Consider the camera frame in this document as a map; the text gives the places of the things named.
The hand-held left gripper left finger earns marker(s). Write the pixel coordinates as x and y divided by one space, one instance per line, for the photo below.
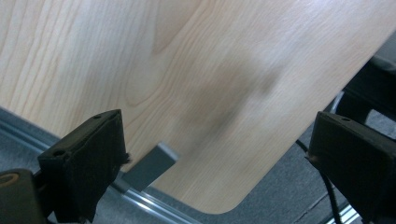
81 155

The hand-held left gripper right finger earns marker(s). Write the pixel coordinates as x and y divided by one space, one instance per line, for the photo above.
358 155

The dark furniture base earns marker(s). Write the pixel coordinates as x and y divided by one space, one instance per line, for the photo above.
370 93

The aluminium rail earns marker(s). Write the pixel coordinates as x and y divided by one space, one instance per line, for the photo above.
345 216
146 203

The grey metal table bracket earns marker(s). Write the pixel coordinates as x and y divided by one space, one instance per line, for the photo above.
149 168

